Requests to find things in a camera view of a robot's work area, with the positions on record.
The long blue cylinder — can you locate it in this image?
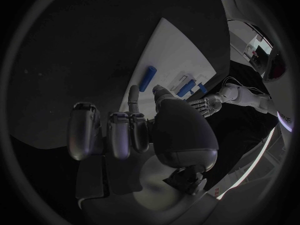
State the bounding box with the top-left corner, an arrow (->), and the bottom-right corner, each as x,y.
138,65 -> 158,93

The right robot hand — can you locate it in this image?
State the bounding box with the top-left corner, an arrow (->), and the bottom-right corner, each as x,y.
66,84 -> 222,214

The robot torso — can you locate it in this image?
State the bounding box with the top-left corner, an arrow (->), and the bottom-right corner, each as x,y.
213,0 -> 296,134

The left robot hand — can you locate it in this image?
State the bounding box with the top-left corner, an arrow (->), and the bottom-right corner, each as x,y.
187,94 -> 224,119

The glowing light bar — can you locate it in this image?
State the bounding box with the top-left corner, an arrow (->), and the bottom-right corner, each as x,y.
214,128 -> 276,201

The small blue block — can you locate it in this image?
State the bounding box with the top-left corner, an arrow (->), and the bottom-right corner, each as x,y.
197,82 -> 209,94

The white cable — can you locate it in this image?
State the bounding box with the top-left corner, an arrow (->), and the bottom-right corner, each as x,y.
221,76 -> 244,88
243,86 -> 271,98

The white task board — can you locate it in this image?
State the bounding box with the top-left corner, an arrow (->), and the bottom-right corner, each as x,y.
118,17 -> 218,114

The blue plug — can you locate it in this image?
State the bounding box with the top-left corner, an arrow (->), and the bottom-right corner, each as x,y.
176,79 -> 198,98

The desk with screen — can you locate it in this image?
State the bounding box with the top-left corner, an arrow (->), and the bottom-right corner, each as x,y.
242,36 -> 275,71

